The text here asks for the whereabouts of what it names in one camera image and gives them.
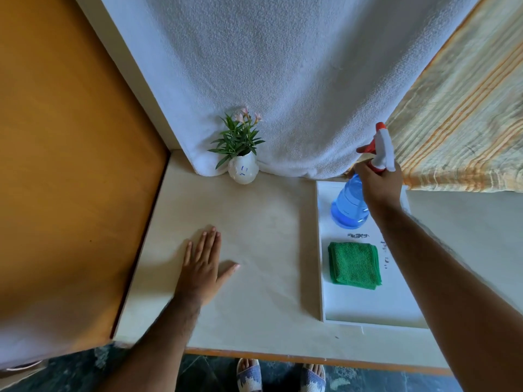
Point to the person's left hand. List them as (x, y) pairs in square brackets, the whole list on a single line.
[(200, 274)]

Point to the person's right hand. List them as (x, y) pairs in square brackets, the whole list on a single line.
[(378, 185)]

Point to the person's left little finger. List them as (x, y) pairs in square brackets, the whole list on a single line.
[(188, 253)]

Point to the person's left thumb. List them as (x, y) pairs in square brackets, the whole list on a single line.
[(228, 270)]

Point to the person's left middle finger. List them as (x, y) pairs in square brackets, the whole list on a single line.
[(208, 244)]

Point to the person's right fingers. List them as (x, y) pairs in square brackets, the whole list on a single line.
[(363, 166)]

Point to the blue spray bottle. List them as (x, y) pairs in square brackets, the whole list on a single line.
[(359, 187)]

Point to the person's left forearm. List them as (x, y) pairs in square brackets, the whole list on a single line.
[(153, 346)]

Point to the person's right forearm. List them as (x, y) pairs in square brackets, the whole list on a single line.
[(447, 298)]

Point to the white flower pot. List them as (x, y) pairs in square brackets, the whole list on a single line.
[(243, 169)]

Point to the green microfiber cloth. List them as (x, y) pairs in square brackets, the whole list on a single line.
[(354, 265)]

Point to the person's left slipper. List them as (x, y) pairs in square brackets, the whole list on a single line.
[(249, 375)]

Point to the person's slipper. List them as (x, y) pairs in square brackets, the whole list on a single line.
[(249, 375), (313, 378)]

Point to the white tray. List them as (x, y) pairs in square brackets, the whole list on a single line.
[(363, 277)]

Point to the green plant with pink flowers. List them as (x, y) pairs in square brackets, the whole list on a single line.
[(238, 136)]

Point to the striped yellow curtain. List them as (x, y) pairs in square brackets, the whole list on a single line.
[(465, 114)]

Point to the white towel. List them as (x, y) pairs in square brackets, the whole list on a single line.
[(286, 77)]

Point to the person's right slipper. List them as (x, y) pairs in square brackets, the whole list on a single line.
[(313, 378)]

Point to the orange wooden cabinet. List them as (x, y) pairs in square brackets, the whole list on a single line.
[(69, 171)]

